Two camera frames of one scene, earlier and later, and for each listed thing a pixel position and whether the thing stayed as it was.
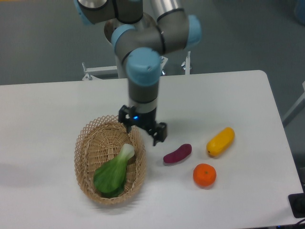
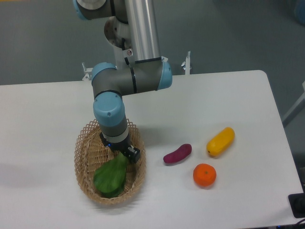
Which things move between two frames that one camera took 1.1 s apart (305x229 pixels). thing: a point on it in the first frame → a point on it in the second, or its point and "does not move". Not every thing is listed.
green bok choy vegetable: [110, 177] does not move
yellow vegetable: [219, 142] does not move
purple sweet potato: [183, 150] does not move
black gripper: [129, 117] → [134, 153]
